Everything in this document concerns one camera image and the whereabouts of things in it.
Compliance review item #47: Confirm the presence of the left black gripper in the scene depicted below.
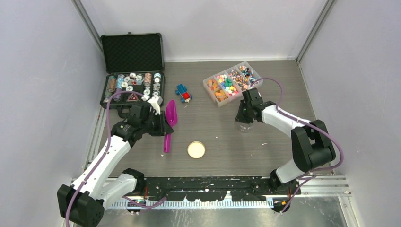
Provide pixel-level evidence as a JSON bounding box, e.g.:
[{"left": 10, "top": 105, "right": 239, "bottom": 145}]
[{"left": 141, "top": 111, "right": 173, "bottom": 136}]

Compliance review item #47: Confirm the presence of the magenta plastic scoop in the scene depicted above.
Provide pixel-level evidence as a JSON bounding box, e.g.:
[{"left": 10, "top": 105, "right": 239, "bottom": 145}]
[{"left": 163, "top": 100, "right": 178, "bottom": 153}]

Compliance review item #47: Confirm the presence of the clear plastic jar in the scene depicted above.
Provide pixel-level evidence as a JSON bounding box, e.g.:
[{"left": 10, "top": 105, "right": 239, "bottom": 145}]
[{"left": 235, "top": 122, "right": 254, "bottom": 133}]

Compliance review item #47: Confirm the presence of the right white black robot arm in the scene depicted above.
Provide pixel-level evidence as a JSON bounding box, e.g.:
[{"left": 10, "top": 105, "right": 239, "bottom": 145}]
[{"left": 235, "top": 88, "right": 336, "bottom": 194}]

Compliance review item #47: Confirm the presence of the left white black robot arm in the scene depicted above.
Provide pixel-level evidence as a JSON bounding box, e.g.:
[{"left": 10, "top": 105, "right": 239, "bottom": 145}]
[{"left": 57, "top": 101, "right": 174, "bottom": 227}]

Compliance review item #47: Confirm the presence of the clear compartment candy box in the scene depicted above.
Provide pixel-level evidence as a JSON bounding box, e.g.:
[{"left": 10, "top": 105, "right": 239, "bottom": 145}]
[{"left": 203, "top": 61, "right": 263, "bottom": 107}]

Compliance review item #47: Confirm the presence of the gold jar lid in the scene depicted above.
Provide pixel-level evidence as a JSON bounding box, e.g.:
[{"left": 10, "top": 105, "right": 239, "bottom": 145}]
[{"left": 187, "top": 141, "right": 206, "bottom": 159}]

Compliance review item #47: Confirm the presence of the blue red brick toy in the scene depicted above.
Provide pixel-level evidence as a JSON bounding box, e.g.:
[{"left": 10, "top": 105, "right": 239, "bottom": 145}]
[{"left": 175, "top": 84, "right": 192, "bottom": 104}]

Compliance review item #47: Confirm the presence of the black poker chip case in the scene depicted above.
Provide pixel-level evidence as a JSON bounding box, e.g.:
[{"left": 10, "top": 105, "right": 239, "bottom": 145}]
[{"left": 100, "top": 33, "right": 166, "bottom": 109}]

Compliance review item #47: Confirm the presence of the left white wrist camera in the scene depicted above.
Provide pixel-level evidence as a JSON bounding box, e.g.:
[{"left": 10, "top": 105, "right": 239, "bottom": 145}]
[{"left": 141, "top": 95, "right": 163, "bottom": 115}]

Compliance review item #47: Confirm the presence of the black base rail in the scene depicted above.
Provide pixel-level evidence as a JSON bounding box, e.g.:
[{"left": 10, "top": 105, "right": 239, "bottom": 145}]
[{"left": 114, "top": 175, "right": 301, "bottom": 203}]

